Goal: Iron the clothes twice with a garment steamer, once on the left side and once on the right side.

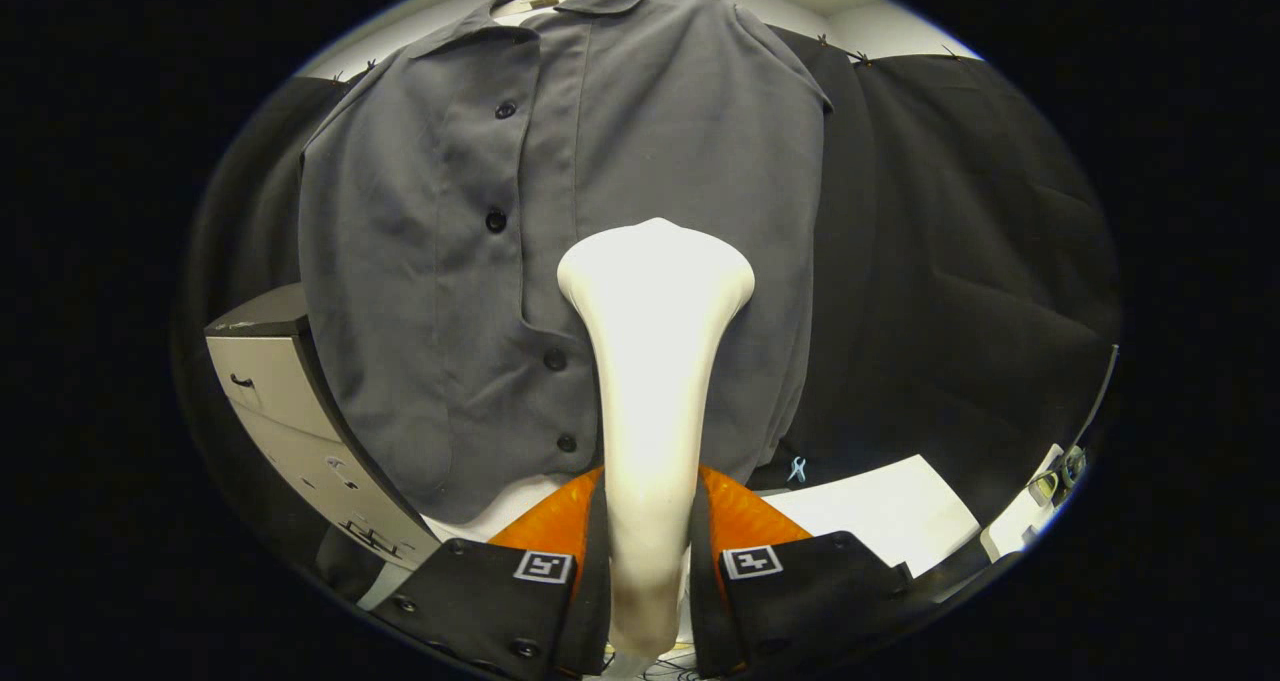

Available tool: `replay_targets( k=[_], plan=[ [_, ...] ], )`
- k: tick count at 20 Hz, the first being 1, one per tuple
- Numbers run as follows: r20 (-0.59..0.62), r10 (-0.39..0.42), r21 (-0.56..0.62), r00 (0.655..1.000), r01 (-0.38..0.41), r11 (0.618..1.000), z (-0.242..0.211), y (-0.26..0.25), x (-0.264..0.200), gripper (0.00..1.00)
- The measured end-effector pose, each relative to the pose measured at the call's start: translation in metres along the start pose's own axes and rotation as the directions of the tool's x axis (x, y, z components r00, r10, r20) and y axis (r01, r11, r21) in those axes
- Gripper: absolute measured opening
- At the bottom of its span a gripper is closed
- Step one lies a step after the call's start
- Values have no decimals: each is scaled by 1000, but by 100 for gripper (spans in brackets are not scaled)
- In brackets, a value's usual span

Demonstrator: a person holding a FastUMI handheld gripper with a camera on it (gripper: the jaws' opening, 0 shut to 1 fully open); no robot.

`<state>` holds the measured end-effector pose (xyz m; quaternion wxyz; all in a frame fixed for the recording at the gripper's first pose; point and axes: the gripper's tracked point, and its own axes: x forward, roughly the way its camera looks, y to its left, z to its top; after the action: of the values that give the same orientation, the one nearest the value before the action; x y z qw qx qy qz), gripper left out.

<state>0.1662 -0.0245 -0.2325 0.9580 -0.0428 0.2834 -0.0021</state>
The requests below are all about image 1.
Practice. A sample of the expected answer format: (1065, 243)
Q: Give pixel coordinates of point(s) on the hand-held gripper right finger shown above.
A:
(702, 591)

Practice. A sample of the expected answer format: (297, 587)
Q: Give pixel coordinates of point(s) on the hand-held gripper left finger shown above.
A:
(595, 581)

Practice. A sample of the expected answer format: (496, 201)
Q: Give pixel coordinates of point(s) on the white garment steamer head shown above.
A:
(650, 361)

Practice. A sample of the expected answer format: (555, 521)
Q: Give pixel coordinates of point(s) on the grey button-up shirt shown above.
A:
(690, 141)

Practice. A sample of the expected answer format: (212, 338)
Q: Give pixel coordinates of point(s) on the small blue clip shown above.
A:
(797, 469)

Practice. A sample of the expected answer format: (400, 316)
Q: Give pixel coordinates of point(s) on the white flat board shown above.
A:
(880, 511)

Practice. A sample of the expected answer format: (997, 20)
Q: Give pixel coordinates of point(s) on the white desk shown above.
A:
(1010, 531)

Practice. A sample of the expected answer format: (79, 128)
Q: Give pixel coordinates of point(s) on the grey drawer cabinet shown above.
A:
(290, 411)

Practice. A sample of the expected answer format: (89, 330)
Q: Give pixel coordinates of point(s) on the small yellowish desk item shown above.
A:
(1045, 483)

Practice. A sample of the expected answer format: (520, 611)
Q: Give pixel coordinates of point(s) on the black backdrop cloth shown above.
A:
(950, 261)

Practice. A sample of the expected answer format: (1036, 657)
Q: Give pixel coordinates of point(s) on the dark computer monitor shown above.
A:
(1100, 396)

